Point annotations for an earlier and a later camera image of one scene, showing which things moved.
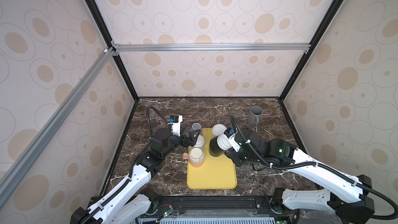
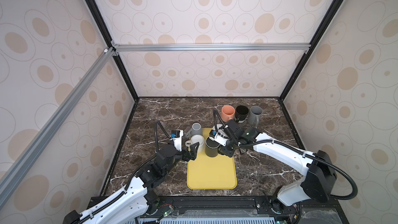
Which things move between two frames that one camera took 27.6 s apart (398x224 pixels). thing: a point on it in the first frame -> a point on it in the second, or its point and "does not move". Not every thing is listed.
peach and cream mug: (196, 156) -> (227, 113)
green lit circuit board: (170, 211) does not move
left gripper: (190, 141) -> (192, 154)
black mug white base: (218, 144) -> (241, 112)
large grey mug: (253, 117) does not move
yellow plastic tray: (216, 172) does not move
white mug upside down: (200, 141) does not move
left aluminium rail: (11, 176) does not move
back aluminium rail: (282, 47) does not move
